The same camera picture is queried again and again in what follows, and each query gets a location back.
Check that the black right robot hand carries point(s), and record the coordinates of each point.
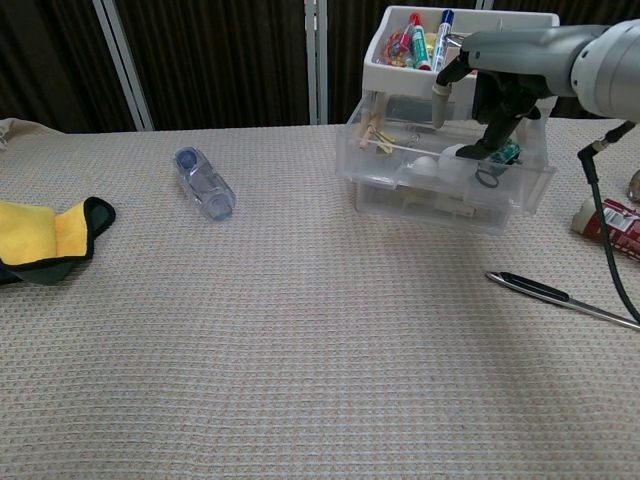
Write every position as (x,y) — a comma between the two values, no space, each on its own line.
(520,55)

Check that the clear plastic organizer box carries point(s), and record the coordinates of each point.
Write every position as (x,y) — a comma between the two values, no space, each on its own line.
(370,160)

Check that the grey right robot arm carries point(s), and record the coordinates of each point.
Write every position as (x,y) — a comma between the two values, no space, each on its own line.
(612,65)

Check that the white plastic drawer unit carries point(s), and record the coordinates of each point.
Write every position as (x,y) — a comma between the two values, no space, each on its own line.
(400,80)

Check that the clear plastic drawer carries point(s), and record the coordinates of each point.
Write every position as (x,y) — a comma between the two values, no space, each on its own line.
(390,209)
(380,186)

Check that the blue cap white marker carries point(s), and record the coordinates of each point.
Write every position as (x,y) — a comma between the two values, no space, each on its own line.
(442,42)

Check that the red colourful snack packet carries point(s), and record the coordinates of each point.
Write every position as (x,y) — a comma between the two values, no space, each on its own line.
(396,47)

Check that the small metal binder clip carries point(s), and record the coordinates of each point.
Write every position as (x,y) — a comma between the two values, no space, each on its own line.
(414,137)

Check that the white smooth ball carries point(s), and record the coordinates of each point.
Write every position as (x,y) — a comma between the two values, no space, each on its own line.
(426,167)

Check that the wooden clothespin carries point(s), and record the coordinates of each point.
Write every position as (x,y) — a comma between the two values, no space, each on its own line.
(370,131)

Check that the red tube with beige cap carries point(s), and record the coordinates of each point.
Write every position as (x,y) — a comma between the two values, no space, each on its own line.
(625,225)

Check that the black silver pen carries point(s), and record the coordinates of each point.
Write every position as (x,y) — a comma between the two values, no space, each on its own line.
(535,289)

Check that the dark brown pleated curtain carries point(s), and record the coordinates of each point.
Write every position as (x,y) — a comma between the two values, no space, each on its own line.
(225,60)

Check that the clear plastic water bottle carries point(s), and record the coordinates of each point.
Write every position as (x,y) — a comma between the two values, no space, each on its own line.
(202,182)

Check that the beige woven tablecloth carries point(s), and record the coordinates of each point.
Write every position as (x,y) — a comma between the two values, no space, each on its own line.
(250,350)

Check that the yellow black microfiber cloth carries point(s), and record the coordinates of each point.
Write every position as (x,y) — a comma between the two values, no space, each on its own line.
(30,235)

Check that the grey upright divider post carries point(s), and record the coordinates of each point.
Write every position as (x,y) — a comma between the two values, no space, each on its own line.
(316,60)

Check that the grey slanted divider post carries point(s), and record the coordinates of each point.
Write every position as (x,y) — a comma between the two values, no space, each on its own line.
(125,70)

